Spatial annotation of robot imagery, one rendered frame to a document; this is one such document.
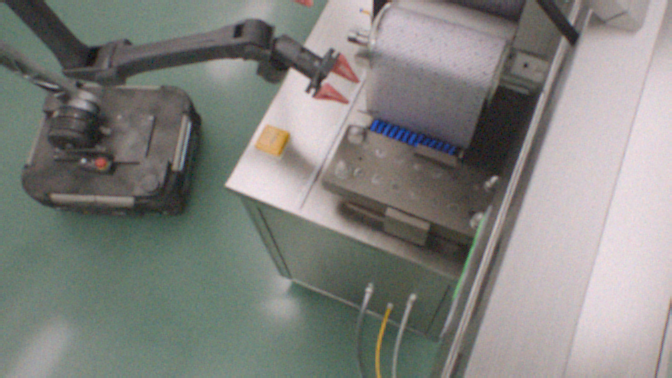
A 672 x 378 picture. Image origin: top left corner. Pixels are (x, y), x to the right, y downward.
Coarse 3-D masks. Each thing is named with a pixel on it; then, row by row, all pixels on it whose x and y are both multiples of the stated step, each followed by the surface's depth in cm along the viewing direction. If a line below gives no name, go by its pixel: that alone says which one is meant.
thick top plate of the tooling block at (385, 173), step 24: (360, 144) 133; (384, 144) 133; (408, 144) 132; (360, 168) 130; (384, 168) 130; (408, 168) 130; (432, 168) 130; (456, 168) 129; (336, 192) 133; (360, 192) 128; (384, 192) 128; (408, 192) 127; (432, 192) 127; (456, 192) 127; (480, 192) 127; (432, 216) 125; (456, 216) 125; (456, 240) 128
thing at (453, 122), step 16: (384, 80) 121; (384, 96) 126; (400, 96) 124; (416, 96) 121; (432, 96) 119; (384, 112) 132; (400, 112) 129; (416, 112) 127; (432, 112) 124; (448, 112) 121; (464, 112) 119; (480, 112) 117; (400, 128) 135; (416, 128) 132; (432, 128) 130; (448, 128) 127; (464, 128) 124; (464, 144) 130
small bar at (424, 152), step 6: (420, 144) 130; (414, 150) 130; (420, 150) 130; (426, 150) 130; (432, 150) 129; (438, 150) 129; (420, 156) 130; (426, 156) 129; (432, 156) 129; (438, 156) 129; (444, 156) 129; (450, 156) 129; (438, 162) 129; (444, 162) 128; (450, 162) 128; (456, 162) 128; (450, 168) 129
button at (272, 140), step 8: (264, 128) 148; (272, 128) 148; (264, 136) 147; (272, 136) 147; (280, 136) 147; (288, 136) 148; (256, 144) 147; (264, 144) 147; (272, 144) 146; (280, 144) 146; (272, 152) 146; (280, 152) 147
